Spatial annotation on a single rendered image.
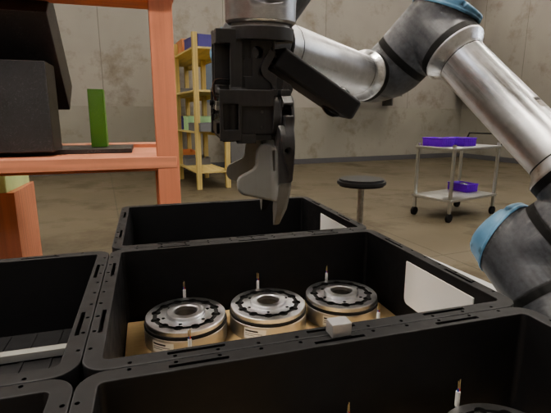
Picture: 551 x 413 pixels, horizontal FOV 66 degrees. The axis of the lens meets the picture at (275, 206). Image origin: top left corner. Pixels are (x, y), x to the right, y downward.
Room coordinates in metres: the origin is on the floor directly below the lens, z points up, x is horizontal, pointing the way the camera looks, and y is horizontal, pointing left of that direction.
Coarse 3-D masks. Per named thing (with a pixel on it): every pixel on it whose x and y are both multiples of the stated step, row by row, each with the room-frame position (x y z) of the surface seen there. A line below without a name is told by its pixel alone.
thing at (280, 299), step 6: (258, 294) 0.55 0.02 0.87; (264, 294) 0.55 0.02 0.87; (270, 294) 0.55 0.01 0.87; (276, 294) 0.55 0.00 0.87; (252, 300) 0.53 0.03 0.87; (258, 300) 0.54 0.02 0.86; (276, 300) 0.54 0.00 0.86; (282, 300) 0.53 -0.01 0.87; (258, 306) 0.52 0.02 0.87; (264, 306) 0.51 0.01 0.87; (270, 306) 0.51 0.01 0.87; (276, 306) 0.52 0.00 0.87; (282, 306) 0.52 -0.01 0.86
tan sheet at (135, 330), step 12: (228, 312) 0.57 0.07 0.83; (384, 312) 0.57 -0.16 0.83; (132, 324) 0.53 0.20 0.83; (228, 324) 0.53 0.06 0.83; (312, 324) 0.53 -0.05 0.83; (132, 336) 0.50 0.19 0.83; (144, 336) 0.50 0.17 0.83; (228, 336) 0.50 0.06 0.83; (132, 348) 0.47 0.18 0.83; (144, 348) 0.47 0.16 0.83
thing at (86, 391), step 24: (480, 312) 0.37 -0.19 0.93; (504, 312) 0.37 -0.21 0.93; (528, 312) 0.37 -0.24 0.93; (360, 336) 0.33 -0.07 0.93; (384, 336) 0.32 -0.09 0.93; (408, 336) 0.33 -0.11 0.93; (192, 360) 0.29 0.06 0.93; (216, 360) 0.29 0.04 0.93; (240, 360) 0.29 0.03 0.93; (264, 360) 0.29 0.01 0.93; (96, 384) 0.26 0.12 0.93; (120, 384) 0.26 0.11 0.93; (72, 408) 0.23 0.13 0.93
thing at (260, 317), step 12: (264, 288) 0.58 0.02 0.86; (276, 288) 0.58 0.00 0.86; (240, 300) 0.55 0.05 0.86; (288, 300) 0.54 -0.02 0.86; (300, 300) 0.54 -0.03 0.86; (240, 312) 0.51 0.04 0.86; (252, 312) 0.51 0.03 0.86; (264, 312) 0.51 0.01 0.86; (276, 312) 0.51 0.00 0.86; (288, 312) 0.51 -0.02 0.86; (300, 312) 0.51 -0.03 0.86
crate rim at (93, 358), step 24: (240, 240) 0.60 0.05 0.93; (264, 240) 0.61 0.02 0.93; (288, 240) 0.62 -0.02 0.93; (384, 240) 0.60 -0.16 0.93; (120, 264) 0.51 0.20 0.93; (432, 264) 0.50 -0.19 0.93; (480, 288) 0.42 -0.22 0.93; (96, 312) 0.37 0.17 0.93; (432, 312) 0.37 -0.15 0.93; (456, 312) 0.37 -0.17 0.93; (96, 336) 0.32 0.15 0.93; (264, 336) 0.32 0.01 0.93; (288, 336) 0.32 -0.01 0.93; (312, 336) 0.32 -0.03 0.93; (96, 360) 0.29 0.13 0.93; (120, 360) 0.29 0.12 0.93; (144, 360) 0.29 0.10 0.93; (168, 360) 0.29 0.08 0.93
